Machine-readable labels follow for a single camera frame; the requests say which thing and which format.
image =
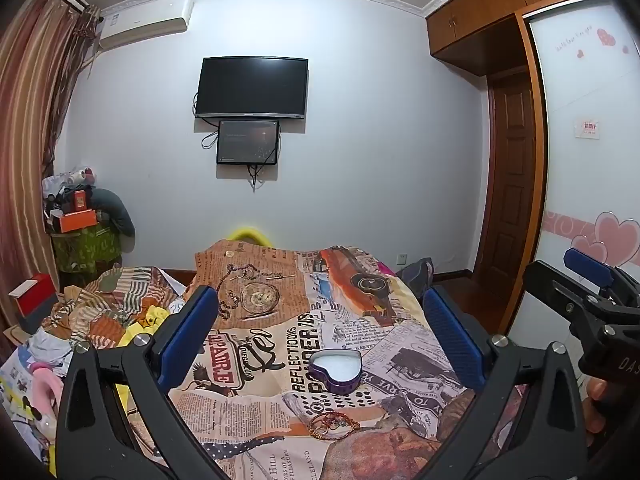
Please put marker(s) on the small black wall monitor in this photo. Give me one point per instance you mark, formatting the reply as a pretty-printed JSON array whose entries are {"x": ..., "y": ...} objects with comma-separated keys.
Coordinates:
[{"x": 247, "y": 140}]

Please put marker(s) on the brown wooden door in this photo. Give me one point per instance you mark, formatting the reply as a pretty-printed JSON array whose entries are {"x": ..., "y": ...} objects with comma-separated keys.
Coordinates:
[{"x": 512, "y": 175}]

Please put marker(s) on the striped brown curtain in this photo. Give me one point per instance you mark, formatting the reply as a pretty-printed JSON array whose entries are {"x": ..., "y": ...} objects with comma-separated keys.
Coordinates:
[{"x": 35, "y": 110}]

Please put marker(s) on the striped patchwork quilt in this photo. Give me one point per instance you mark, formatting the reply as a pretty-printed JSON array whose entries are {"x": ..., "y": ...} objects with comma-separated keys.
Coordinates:
[{"x": 100, "y": 300}]

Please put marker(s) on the white paper label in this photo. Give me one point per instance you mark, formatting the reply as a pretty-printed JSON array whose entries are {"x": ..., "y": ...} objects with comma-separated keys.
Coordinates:
[{"x": 587, "y": 128}]

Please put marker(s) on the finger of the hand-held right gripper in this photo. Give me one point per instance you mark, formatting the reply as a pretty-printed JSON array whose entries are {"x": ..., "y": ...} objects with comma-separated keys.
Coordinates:
[
  {"x": 587, "y": 264},
  {"x": 545, "y": 280}
]

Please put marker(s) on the cartoon print sheet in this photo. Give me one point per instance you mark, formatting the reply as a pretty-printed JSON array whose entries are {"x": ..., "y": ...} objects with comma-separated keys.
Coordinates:
[{"x": 20, "y": 385}]

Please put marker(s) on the green patterned bag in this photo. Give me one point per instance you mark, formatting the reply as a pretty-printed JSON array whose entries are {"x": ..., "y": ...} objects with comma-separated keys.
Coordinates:
[{"x": 85, "y": 250}]

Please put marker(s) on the small red box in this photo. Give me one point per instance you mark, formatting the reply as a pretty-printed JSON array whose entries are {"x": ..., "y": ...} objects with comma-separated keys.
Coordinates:
[{"x": 81, "y": 201}]

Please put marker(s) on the grey cushion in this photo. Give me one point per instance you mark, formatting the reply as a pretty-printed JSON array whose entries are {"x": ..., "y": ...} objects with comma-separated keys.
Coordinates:
[{"x": 117, "y": 210}]

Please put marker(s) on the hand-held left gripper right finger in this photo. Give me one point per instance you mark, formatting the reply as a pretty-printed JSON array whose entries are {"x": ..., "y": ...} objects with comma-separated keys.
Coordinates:
[{"x": 452, "y": 340}]

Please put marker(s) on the purple heart-shaped tin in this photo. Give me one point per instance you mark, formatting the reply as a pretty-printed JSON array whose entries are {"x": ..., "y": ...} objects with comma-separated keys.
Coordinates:
[{"x": 322, "y": 379}]

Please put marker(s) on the dark bag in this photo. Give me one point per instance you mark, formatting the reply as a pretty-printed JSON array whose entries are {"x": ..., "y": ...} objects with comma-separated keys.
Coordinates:
[{"x": 417, "y": 272}]

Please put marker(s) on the newspaper print blanket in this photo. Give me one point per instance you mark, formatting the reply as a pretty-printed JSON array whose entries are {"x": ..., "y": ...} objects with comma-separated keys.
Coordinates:
[{"x": 280, "y": 310}]

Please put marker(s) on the red and white box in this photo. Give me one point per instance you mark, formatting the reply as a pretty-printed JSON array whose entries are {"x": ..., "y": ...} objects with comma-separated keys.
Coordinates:
[{"x": 32, "y": 300}]

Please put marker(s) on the black wall television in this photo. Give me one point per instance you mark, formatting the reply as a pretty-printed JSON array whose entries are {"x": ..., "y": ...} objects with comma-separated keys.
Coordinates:
[{"x": 250, "y": 85}]

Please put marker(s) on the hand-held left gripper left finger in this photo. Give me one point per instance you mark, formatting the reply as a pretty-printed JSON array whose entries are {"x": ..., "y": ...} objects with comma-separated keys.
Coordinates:
[{"x": 190, "y": 330}]

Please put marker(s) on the wooden overhead cabinet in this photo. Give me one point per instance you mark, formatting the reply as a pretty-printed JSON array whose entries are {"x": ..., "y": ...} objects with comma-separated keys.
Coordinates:
[{"x": 475, "y": 15}]

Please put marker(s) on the white air conditioner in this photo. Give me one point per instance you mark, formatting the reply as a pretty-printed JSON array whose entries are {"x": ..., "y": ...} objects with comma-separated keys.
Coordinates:
[{"x": 145, "y": 22}]

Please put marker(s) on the white heart-print wardrobe door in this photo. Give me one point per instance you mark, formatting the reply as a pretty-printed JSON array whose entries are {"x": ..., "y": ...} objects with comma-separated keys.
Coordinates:
[{"x": 585, "y": 185}]

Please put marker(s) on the orange box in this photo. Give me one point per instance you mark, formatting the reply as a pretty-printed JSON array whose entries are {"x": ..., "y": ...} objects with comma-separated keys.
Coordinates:
[{"x": 75, "y": 221}]

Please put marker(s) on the yellow duck-print cloth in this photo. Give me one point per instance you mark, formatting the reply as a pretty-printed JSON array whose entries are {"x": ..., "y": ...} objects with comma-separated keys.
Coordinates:
[{"x": 147, "y": 322}]

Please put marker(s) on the person's right hand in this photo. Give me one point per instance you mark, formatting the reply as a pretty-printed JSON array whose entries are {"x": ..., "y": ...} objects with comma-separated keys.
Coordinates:
[{"x": 595, "y": 422}]

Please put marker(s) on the yellow plastic frame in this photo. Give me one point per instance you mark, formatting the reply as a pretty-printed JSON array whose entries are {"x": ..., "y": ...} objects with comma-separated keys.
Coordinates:
[{"x": 245, "y": 234}]

